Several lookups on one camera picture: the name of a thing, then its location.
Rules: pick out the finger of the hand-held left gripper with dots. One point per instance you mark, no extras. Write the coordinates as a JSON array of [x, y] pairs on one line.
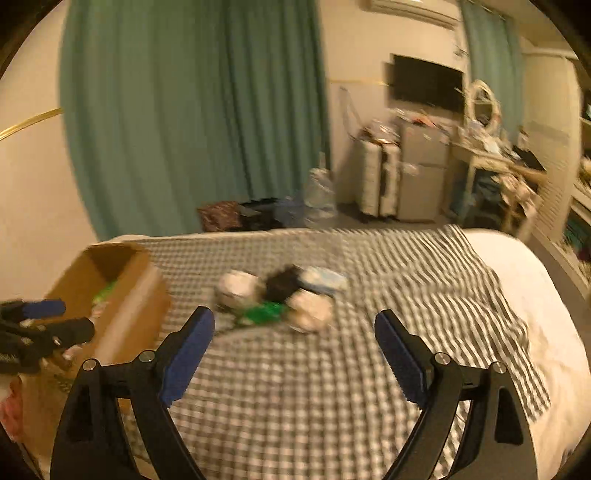
[[69, 331], [41, 308]]

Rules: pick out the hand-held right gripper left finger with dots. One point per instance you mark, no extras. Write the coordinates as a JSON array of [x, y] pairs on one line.
[[189, 355]]

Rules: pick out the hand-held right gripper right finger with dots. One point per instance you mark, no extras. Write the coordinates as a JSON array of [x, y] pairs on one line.
[[399, 360]]

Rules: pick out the green box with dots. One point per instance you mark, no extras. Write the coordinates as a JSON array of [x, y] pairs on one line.
[[105, 291]]

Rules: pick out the brown cardboard box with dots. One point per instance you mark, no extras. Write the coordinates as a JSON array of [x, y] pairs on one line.
[[138, 295]]

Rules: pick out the green snack packet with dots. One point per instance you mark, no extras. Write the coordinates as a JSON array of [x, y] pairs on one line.
[[263, 314]]

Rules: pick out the white tissue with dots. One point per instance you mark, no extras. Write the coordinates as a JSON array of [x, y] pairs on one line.
[[309, 310]]

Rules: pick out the light blue sock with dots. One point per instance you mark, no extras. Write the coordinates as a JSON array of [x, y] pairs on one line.
[[325, 278]]

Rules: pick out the black case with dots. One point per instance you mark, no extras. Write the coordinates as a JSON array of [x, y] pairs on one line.
[[281, 282]]

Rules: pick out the green checkered cloth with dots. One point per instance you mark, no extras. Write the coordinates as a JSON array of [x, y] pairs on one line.
[[295, 406]]

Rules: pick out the black bag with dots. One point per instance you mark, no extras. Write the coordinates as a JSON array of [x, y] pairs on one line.
[[261, 214]]

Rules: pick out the silver mini fridge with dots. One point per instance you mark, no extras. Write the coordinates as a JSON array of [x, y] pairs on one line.
[[422, 184]]

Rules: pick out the white hard suitcase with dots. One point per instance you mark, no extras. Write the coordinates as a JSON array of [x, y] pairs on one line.
[[374, 180]]

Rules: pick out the large clear water jug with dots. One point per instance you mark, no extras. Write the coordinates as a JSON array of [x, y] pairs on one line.
[[321, 194]]

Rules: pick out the white garment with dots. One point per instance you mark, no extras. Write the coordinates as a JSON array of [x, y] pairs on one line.
[[515, 191]]

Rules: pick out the white vanity desk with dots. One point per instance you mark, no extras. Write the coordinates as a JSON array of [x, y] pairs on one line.
[[475, 159]]

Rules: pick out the wooden chair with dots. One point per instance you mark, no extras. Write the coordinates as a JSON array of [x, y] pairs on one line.
[[531, 175]]

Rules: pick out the clear plastic bag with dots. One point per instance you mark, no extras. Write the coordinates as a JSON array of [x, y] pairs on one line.
[[381, 131]]

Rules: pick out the wide green curtain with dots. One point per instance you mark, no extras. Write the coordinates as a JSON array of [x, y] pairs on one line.
[[184, 115]]

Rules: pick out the black cloth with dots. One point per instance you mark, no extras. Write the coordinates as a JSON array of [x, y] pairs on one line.
[[528, 157]]

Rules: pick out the white louvered wardrobe door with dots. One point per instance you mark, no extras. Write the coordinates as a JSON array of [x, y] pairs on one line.
[[554, 152]]

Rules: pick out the white oval vanity mirror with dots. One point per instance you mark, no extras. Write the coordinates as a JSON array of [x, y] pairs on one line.
[[482, 104]]

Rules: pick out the narrow green curtain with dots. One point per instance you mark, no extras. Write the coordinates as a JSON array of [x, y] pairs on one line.
[[491, 60]]

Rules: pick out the white air conditioner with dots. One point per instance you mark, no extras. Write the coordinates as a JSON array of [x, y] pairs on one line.
[[415, 9]]

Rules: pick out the gold wall trim strip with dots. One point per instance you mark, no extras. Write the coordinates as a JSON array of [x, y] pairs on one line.
[[32, 121]]

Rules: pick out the black wall television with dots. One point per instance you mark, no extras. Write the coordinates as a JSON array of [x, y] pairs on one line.
[[427, 85]]

